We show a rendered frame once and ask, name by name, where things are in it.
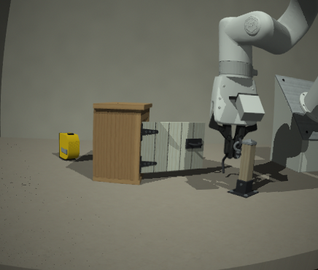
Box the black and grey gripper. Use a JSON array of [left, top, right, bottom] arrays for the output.
[[209, 74, 257, 159]]

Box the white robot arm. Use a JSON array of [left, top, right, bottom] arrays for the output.
[[219, 0, 318, 122]]

